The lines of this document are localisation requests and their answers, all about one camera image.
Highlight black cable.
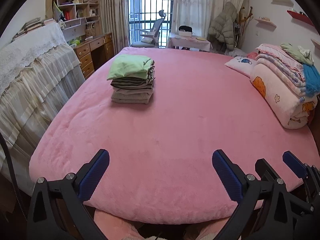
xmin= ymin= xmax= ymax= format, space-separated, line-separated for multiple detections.
xmin=0 ymin=132 xmax=28 ymax=221

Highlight green folded garment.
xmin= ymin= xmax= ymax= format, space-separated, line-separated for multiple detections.
xmin=280 ymin=43 xmax=314 ymax=66

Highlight wooden coat rack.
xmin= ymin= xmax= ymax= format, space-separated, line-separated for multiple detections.
xmin=236 ymin=7 xmax=253 ymax=48

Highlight grey folded towel sweater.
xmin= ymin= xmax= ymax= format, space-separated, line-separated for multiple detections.
xmin=111 ymin=92 xmax=153 ymax=104

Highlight olive puffer jacket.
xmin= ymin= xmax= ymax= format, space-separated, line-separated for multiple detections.
xmin=208 ymin=2 xmax=238 ymax=51

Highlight wooden desk with drawers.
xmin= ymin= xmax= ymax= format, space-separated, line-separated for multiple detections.
xmin=74 ymin=33 xmax=115 ymax=80

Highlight pink cartoon rolled quilt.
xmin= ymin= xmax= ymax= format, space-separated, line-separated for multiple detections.
xmin=250 ymin=63 xmax=317 ymax=129

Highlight small table with tablecloth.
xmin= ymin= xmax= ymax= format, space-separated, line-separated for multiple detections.
xmin=166 ymin=33 xmax=212 ymax=52

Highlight red wall shelf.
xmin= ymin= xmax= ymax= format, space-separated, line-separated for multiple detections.
xmin=287 ymin=10 xmax=314 ymax=26

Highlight striped folded sweater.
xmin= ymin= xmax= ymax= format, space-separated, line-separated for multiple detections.
xmin=111 ymin=66 xmax=155 ymax=90

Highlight pink cartoon pillow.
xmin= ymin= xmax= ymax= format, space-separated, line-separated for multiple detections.
xmin=225 ymin=56 xmax=257 ymax=77

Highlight wooden bookshelf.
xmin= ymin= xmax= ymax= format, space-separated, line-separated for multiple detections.
xmin=46 ymin=0 xmax=101 ymax=34

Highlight green t-shirt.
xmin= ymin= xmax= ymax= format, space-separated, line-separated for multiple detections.
xmin=107 ymin=54 xmax=154 ymax=80

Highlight grey office chair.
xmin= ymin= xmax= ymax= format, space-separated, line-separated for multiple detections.
xmin=131 ymin=10 xmax=167 ymax=48

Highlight beige folded sweater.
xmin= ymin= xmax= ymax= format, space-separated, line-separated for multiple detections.
xmin=113 ymin=88 xmax=154 ymax=95

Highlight pink striped folded blanket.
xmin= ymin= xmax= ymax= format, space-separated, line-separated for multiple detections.
xmin=255 ymin=43 xmax=306 ymax=96

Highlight white box with black lid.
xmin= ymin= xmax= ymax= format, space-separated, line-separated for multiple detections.
xmin=178 ymin=25 xmax=193 ymax=37

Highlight blue fringed cloth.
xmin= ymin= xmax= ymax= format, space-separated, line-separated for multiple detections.
xmin=303 ymin=64 xmax=320 ymax=98

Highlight lace covered cabinet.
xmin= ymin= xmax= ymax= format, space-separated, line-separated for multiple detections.
xmin=1 ymin=23 xmax=85 ymax=195

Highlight pink bed blanket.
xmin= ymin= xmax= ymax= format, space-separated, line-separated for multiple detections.
xmin=29 ymin=47 xmax=319 ymax=224

